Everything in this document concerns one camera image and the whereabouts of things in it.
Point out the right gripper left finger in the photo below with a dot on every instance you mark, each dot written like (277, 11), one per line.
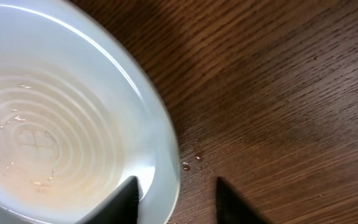
(121, 207)

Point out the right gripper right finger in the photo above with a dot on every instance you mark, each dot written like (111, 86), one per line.
(231, 208)

